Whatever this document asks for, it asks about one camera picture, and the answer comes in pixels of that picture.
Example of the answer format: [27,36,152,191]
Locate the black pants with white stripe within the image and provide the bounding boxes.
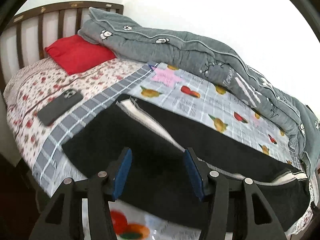
[62,99,310,230]

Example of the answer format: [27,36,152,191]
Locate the grey quilted comforter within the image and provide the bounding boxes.
[78,7,319,175]

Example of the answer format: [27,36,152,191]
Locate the black smartphone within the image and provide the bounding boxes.
[37,89,84,126]

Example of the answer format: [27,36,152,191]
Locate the floral white bed sheet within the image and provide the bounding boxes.
[3,58,143,167]

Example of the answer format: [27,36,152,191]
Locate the red pillow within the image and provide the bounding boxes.
[45,35,116,75]

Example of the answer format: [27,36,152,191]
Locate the fruit print grey blanket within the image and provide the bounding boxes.
[32,62,313,240]

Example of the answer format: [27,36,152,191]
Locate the dark wooden headboard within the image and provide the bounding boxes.
[1,1,124,91]

